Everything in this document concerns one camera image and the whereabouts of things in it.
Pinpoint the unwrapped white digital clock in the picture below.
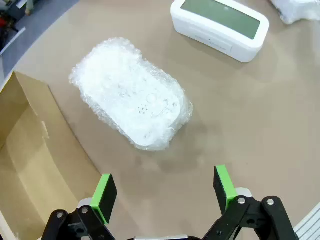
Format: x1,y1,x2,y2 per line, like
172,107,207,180
169,0,270,63

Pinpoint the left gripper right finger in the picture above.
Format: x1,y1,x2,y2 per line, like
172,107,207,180
202,164,300,240

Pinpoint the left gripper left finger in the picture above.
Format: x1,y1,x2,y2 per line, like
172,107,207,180
41,173,118,240

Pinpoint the bubble-wrapped clock grey screen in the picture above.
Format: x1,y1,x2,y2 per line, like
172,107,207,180
268,0,320,25

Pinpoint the ribbed grey aluminium panel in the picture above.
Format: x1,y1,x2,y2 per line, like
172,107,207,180
293,202,320,240

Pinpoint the bubble-wrapped clock white back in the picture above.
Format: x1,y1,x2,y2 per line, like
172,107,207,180
68,37,194,152

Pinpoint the brown cardboard box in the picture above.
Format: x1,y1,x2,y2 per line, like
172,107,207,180
0,71,106,240

